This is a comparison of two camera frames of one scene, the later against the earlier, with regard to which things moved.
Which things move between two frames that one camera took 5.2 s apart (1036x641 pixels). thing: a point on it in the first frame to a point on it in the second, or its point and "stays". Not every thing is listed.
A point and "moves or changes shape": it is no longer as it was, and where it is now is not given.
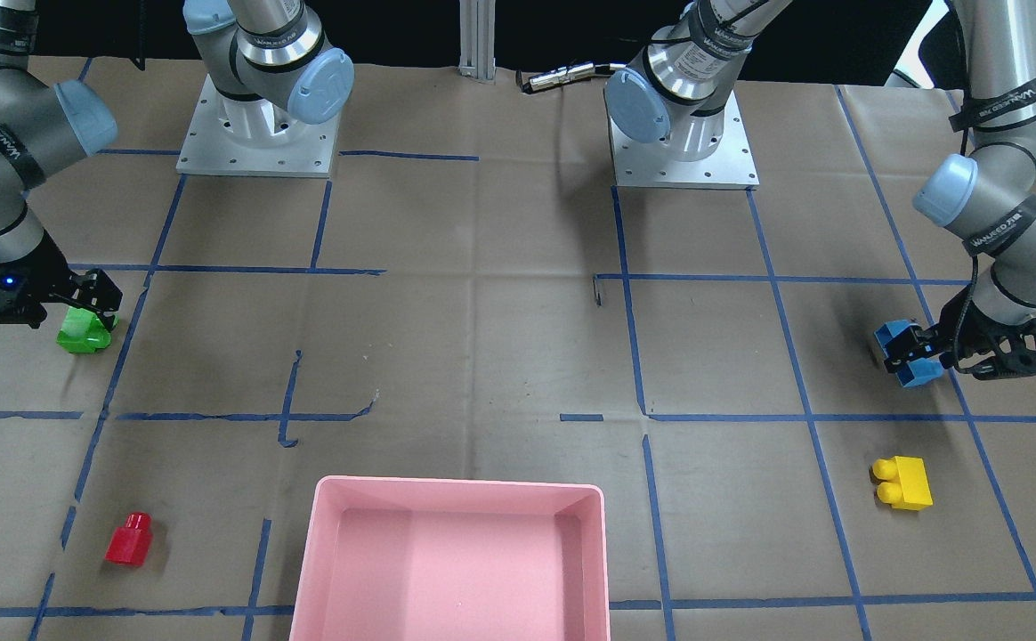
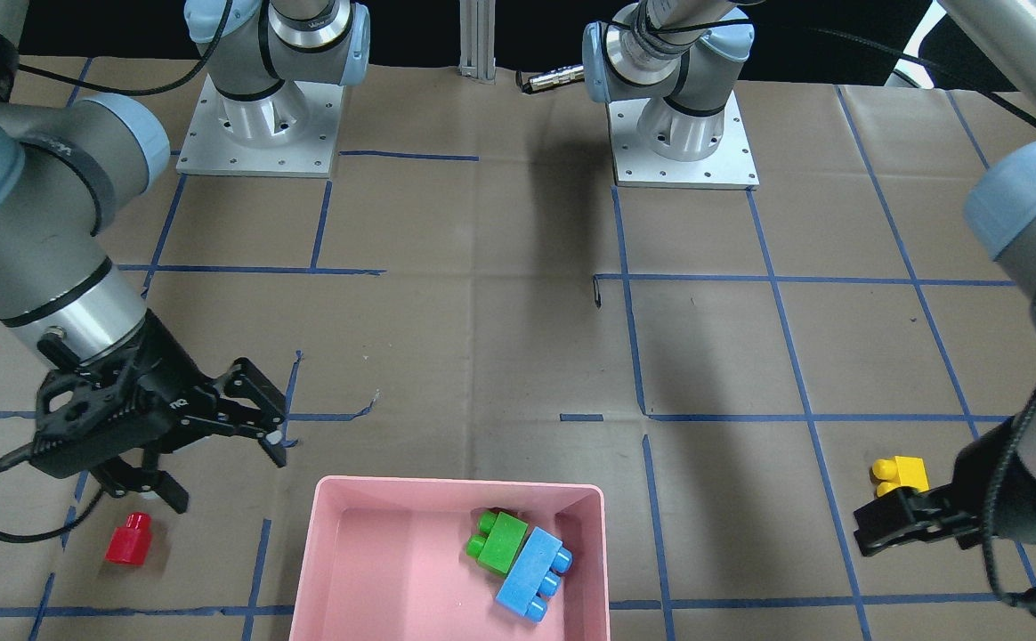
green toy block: [81, 331] moves or changes shape
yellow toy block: [904, 482] stays
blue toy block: [920, 371] to [535, 575]
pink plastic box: [413, 559] stays
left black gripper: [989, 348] to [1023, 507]
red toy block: [130, 544] stays
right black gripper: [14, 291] to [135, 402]
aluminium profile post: [477, 20] stays
